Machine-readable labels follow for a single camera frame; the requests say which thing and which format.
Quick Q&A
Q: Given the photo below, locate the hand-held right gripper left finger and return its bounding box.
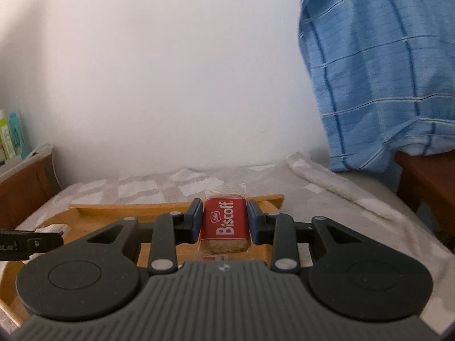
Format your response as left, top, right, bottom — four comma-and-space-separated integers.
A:
85, 199, 204, 275

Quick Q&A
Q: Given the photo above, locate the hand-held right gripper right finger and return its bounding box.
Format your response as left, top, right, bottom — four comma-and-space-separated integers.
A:
246, 199, 360, 275

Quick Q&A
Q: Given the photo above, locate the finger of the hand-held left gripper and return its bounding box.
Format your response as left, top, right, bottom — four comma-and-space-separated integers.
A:
0, 230, 65, 256

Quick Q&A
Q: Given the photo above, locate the red white biscuit packet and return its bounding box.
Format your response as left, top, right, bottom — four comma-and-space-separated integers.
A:
198, 184, 251, 255

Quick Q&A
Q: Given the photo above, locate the wooden tray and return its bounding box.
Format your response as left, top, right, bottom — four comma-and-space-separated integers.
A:
0, 194, 285, 327

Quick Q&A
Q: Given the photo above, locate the brown wooden cabinet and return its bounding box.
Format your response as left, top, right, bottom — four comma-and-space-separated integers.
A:
0, 147, 58, 230

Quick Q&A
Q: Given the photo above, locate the grey patterned blanket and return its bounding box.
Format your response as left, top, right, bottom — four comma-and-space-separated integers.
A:
0, 153, 455, 329

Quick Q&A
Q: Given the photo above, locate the blue checked cloth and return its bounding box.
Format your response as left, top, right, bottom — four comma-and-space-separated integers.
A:
298, 0, 455, 173

